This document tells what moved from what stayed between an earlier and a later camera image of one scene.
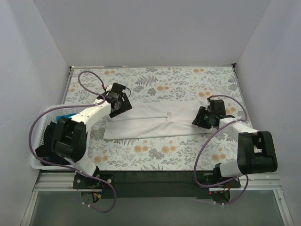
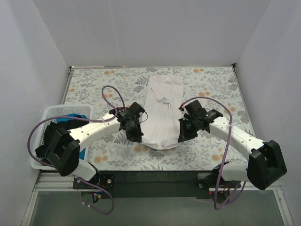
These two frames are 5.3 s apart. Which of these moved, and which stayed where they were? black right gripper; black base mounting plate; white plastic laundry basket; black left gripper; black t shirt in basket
Moved: black left gripper; black right gripper
Stayed: white plastic laundry basket; black base mounting plate; black t shirt in basket
